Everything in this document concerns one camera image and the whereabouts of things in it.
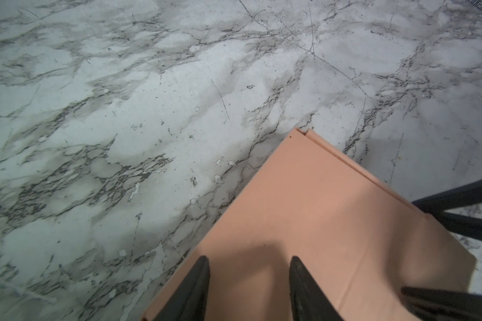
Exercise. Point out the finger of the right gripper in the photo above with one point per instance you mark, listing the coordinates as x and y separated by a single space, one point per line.
429 304
438 205

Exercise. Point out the pink paper box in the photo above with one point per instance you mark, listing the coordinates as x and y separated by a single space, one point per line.
360 241

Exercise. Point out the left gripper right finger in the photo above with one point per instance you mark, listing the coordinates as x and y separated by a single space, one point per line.
308 302

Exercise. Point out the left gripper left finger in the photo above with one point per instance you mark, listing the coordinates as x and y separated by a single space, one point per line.
189 301

